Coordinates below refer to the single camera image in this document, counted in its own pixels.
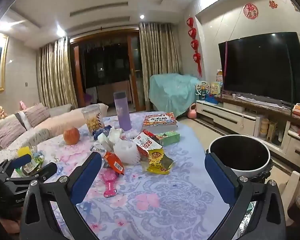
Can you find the wooden sliding glass door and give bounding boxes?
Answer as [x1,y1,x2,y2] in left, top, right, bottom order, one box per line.
[69,29,145,113]

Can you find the round red wall decal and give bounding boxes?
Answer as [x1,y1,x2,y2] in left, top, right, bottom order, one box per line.
[243,3,259,19]

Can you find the green yellow snack wrapper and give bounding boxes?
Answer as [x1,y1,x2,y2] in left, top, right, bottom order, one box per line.
[15,146,45,177]

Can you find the red white carton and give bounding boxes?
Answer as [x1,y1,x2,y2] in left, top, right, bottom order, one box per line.
[136,129,163,158]

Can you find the white bin with black liner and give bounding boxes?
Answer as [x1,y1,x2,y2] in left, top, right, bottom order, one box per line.
[208,134,270,178]

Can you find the pink striped pillow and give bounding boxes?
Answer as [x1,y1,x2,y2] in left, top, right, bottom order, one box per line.
[24,103,50,127]
[0,117,27,149]

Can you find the colourful toy house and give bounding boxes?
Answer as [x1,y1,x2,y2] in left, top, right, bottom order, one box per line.
[211,70,224,95]

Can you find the red apple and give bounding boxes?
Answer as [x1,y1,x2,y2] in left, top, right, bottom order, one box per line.
[63,127,80,145]

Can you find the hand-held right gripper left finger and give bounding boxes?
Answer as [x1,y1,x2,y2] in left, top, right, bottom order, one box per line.
[20,152,103,240]

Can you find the blue plastic wrapper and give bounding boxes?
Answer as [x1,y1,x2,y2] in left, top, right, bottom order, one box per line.
[91,124,113,143]

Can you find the ceiling air vent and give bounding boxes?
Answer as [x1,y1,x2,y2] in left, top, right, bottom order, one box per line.
[69,2,129,18]

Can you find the black flat television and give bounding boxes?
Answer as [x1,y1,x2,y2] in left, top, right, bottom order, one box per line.
[218,32,300,108]

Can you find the pink kettlebell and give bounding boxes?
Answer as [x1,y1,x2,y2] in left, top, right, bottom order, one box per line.
[187,104,197,119]

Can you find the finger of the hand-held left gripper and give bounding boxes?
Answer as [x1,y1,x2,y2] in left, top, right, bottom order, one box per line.
[0,154,32,178]
[5,162,58,188]

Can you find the ferris wheel toy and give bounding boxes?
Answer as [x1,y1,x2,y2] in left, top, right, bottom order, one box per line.
[195,81,212,100]

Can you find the green cardboard box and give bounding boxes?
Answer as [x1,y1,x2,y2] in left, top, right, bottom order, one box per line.
[154,131,180,147]

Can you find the yellow foil wrapper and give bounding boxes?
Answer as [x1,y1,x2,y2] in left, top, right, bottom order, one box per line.
[145,148,174,175]

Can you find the white television cabinet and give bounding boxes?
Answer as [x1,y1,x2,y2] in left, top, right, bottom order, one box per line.
[195,94,300,160]

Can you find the pink plastic toy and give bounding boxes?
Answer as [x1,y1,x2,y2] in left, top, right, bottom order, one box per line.
[103,168,118,198]

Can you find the teal cloth covered furniture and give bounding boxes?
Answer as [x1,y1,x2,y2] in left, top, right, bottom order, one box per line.
[149,74,200,117]

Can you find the purple water bottle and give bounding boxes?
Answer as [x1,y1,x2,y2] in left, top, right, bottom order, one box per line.
[113,92,132,132]

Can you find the red heart hanging decoration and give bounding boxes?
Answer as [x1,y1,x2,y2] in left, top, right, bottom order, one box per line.
[186,17,203,78]

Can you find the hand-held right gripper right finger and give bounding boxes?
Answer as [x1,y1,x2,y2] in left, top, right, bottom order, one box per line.
[204,152,288,240]

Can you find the floral tablecloth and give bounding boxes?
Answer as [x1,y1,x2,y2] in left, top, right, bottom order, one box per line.
[0,111,240,240]

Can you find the stack of colourful books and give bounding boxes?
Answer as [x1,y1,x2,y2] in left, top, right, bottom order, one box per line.
[142,112,178,133]

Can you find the pink beige sofa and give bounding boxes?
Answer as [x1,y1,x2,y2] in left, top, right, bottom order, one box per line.
[0,102,108,163]

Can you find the white tissue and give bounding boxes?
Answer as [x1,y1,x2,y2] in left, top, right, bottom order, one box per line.
[109,127,123,143]

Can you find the clear jar of yellow snacks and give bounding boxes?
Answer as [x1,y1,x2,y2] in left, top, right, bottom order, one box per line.
[81,104,105,136]

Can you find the yellow stacked containers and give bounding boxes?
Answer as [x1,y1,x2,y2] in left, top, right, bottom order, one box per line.
[260,119,269,140]

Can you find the white foam packing piece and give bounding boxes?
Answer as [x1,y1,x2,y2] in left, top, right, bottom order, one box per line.
[113,140,143,165]

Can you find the red snack packet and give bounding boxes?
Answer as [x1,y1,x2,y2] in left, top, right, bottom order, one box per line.
[104,151,125,175]

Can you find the beige patterned curtain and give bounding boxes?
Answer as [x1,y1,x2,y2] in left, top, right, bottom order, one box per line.
[139,22,180,110]
[36,37,78,108]

